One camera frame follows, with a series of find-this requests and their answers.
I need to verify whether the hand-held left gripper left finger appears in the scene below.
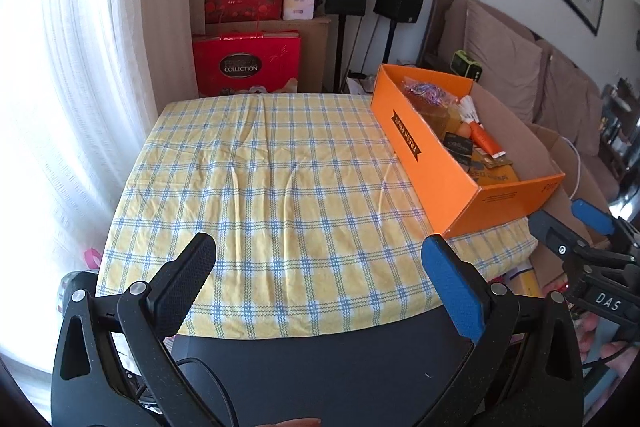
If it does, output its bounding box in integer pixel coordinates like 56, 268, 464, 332
50, 232, 236, 427

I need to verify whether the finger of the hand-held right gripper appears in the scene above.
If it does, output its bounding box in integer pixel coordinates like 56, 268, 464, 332
529, 209, 638, 275
571, 198, 640, 258

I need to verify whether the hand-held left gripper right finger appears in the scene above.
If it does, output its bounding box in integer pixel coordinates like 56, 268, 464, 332
421, 233, 586, 427

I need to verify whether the orange tube with white cap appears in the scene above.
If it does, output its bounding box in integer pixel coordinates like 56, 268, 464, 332
459, 96, 506, 158

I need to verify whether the orange cardboard box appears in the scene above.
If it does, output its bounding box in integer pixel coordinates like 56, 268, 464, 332
371, 63, 568, 238

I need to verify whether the bag of colourful rubber bands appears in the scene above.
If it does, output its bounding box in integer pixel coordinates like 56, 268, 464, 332
402, 77, 461, 108

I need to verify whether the person's right hand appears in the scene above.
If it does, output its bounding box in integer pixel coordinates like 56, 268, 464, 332
577, 312, 640, 383

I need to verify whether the dark cluttered shelf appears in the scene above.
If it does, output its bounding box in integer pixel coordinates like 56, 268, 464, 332
597, 79, 640, 180

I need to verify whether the beige sofa cushion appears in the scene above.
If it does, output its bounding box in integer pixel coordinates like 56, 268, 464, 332
542, 52, 603, 158
462, 0, 544, 122

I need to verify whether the black packet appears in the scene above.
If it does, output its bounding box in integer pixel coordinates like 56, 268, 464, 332
442, 134, 476, 168

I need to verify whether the yellow blue checked tablecloth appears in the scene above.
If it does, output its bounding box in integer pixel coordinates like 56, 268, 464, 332
95, 93, 531, 339

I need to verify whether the green black device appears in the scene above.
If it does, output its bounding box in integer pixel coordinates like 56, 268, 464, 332
452, 49, 483, 82

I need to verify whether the dark wooden sofa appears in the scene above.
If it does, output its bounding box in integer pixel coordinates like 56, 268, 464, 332
417, 0, 640, 202

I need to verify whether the white curtain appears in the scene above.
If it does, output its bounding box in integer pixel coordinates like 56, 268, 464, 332
0, 0, 213, 268

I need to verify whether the red gift bag with oval label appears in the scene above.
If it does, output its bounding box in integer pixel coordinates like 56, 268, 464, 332
192, 31, 302, 98

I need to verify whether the black speaker stand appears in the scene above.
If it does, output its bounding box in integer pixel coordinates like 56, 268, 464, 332
382, 21, 401, 65
332, 14, 351, 92

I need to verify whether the white cable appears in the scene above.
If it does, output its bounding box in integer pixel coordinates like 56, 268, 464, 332
564, 138, 585, 204

